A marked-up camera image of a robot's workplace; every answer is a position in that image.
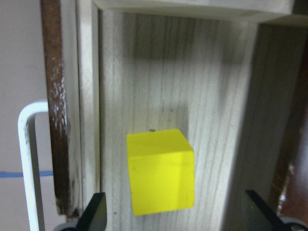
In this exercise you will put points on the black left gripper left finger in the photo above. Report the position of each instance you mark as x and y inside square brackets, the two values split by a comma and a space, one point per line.
[94, 217]

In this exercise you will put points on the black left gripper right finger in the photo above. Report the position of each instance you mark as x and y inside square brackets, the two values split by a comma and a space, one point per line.
[258, 216]

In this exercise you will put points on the yellow block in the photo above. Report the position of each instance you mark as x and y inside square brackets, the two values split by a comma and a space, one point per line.
[161, 171]

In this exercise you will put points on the wooden drawer with white handle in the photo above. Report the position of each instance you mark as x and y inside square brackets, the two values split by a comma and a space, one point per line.
[221, 71]

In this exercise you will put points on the dark wooden drawer cabinet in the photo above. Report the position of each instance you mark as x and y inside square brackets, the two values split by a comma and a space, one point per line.
[289, 190]

